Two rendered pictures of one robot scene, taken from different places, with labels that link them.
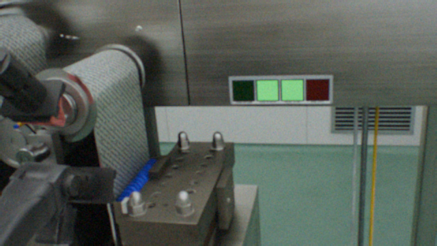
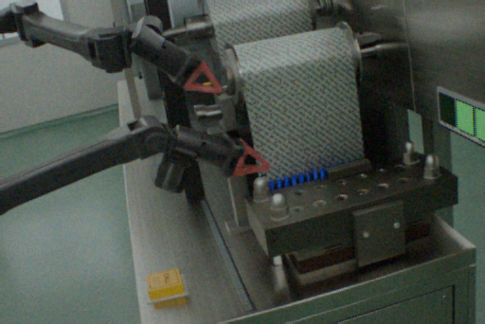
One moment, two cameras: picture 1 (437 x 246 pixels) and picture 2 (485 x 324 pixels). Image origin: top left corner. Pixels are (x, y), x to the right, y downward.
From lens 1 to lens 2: 0.88 m
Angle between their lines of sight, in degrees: 64
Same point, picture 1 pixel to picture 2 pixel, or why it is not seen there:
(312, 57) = not seen: outside the picture
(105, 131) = (265, 110)
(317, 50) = not seen: outside the picture
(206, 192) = (326, 210)
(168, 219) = (260, 215)
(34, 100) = (168, 68)
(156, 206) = not seen: hidden behind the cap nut
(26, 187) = (120, 132)
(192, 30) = (411, 18)
